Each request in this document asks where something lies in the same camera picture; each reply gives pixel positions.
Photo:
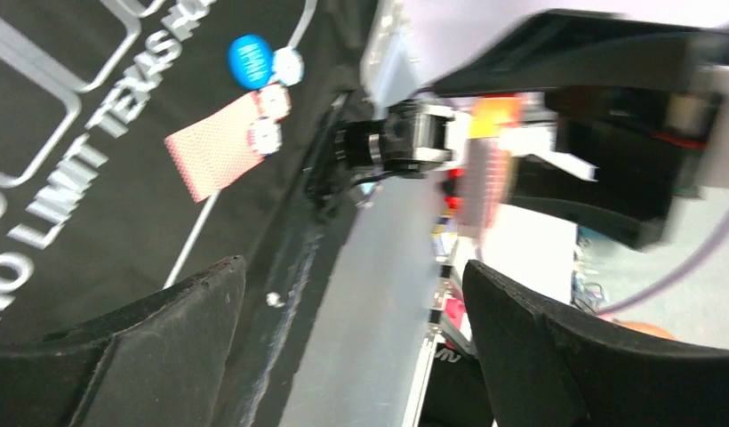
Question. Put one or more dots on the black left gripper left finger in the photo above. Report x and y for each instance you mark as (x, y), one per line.
(158, 361)

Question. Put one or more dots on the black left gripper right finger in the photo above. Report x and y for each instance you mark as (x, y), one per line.
(547, 364)

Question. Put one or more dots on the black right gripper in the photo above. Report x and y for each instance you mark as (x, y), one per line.
(634, 99)

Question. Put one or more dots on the red playing card deck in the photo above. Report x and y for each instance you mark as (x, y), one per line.
(483, 186)

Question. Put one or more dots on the red card player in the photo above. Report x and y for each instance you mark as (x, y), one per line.
(214, 152)

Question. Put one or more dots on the white chip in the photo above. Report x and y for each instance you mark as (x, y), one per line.
(273, 102)
(265, 136)

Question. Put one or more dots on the blue small blind button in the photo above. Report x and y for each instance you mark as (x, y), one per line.
(250, 61)

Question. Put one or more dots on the light blue chip row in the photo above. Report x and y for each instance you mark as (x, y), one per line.
(287, 67)

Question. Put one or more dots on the black poker table mat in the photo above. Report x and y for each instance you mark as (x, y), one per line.
(94, 214)

